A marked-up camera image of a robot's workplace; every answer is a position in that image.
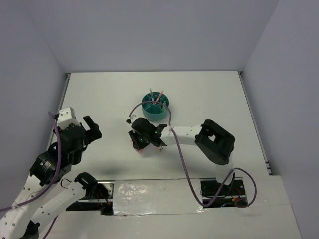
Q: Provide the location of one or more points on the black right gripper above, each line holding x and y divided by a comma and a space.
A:
133, 134

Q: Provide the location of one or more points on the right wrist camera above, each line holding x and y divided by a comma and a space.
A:
130, 118

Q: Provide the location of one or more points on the blue ballpoint pen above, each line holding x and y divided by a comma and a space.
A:
151, 95

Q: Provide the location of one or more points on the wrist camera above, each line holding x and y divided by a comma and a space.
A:
66, 117
130, 118

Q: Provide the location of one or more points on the pink gel pen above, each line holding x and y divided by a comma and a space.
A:
159, 96

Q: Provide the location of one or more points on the right aluminium table rail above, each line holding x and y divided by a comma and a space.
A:
255, 125

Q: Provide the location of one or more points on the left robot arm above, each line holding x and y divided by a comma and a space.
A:
28, 216

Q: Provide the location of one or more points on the teal round desk organizer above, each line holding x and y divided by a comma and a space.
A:
153, 111

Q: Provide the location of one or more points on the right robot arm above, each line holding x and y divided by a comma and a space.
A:
216, 143

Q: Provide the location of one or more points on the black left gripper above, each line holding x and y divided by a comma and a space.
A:
93, 134

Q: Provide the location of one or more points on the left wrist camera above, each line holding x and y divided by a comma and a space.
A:
66, 117

